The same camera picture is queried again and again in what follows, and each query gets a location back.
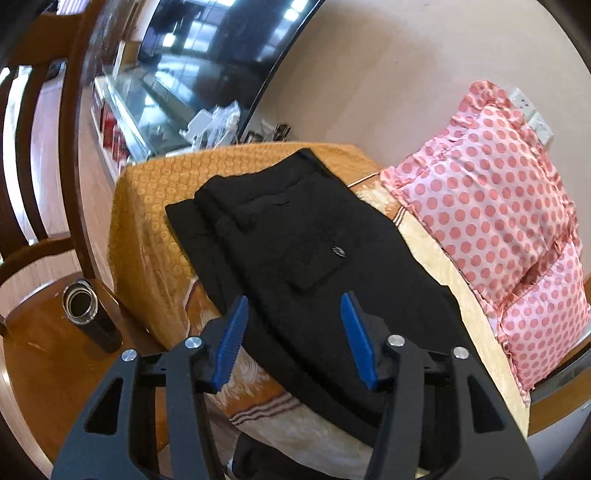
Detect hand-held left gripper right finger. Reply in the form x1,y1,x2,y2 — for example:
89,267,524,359
340,291,540,480

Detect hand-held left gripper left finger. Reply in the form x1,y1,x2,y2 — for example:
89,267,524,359
52,295,249,480

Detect black pants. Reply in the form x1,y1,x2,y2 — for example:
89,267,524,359
165,148,475,448

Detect orange patterned blanket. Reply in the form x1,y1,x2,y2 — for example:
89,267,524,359
107,141,530,478

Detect black metal flask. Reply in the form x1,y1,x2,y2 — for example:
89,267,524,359
63,282,123,354

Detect pink polka dot pillow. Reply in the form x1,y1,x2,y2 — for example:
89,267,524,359
379,80,591,408

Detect clear plastic bag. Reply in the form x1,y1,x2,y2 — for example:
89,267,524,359
203,102,243,147

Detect white power adapter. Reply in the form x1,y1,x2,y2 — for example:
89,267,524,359
179,109,214,144

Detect red box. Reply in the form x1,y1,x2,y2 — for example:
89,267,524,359
99,108,129,161

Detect wooden chair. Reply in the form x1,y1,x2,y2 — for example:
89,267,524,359
0,0,160,467

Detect glass tv cabinet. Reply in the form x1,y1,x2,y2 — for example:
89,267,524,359
90,65,204,178

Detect black television screen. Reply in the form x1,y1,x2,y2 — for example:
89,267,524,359
137,0,324,134

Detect white wall socket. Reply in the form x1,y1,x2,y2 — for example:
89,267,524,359
508,89,554,145

